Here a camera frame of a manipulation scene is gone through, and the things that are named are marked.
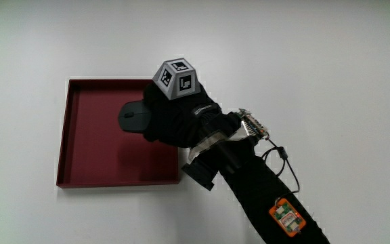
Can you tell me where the person's right hand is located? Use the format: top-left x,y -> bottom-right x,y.
142,58 -> 223,149

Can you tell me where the orange sensor module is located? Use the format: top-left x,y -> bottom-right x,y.
268,198 -> 307,238

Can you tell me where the thin black cable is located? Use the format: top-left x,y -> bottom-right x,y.
261,136 -> 301,205

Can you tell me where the dark red square plate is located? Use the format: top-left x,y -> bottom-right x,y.
56,79 -> 181,189

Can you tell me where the person's right forearm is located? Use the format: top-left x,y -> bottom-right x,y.
181,110 -> 331,244

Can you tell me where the black computer mouse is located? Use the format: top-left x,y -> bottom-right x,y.
118,100 -> 153,134

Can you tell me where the green circuit board on wrist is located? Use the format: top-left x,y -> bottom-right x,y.
236,108 -> 271,140

